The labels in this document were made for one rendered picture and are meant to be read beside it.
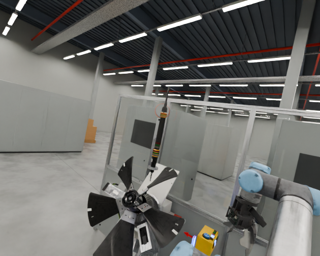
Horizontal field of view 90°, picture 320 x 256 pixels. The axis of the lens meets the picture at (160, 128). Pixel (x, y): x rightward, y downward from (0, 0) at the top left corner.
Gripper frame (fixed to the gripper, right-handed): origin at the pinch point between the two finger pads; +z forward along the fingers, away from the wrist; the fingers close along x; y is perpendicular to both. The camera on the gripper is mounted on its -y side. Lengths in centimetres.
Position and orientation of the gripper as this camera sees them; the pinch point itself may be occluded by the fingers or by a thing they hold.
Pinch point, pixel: (237, 242)
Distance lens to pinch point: 90.7
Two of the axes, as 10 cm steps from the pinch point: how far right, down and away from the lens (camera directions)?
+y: -9.4, -2.7, -2.3
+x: 2.0, 1.3, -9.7
